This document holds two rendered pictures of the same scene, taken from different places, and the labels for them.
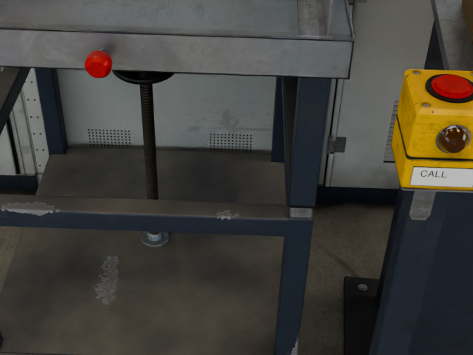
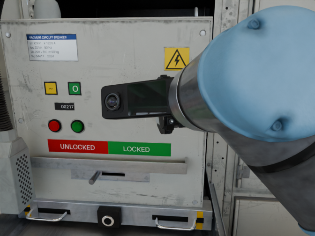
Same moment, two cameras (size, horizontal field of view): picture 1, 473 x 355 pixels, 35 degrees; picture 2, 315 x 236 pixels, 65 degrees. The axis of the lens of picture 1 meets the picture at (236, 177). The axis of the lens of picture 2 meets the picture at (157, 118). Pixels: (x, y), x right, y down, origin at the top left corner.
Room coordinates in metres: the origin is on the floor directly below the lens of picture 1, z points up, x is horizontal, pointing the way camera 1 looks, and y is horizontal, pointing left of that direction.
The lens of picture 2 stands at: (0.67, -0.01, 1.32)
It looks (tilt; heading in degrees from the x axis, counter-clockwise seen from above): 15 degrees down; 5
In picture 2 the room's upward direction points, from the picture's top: straight up
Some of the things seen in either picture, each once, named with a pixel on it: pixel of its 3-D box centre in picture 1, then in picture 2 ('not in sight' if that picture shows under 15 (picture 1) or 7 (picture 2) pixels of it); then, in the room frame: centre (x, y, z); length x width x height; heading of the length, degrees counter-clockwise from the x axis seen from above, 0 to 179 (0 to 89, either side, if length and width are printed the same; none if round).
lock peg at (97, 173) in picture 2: not in sight; (95, 173); (1.21, 0.20, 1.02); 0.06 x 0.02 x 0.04; 0
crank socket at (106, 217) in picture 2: not in sight; (108, 217); (1.21, 0.17, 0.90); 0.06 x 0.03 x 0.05; 90
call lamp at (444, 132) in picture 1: (454, 142); not in sight; (0.58, -0.21, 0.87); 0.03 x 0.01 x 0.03; 90
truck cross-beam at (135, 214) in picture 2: not in sight; (113, 209); (1.25, 0.17, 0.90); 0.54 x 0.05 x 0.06; 90
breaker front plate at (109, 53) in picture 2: not in sight; (106, 124); (1.23, 0.17, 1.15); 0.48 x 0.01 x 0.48; 90
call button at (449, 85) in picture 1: (450, 90); not in sight; (0.63, -0.21, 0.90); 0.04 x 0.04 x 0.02
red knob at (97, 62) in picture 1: (99, 60); not in sight; (0.80, 0.17, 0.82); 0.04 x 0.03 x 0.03; 0
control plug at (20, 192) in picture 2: not in sight; (14, 173); (1.17, 0.38, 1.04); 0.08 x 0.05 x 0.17; 0
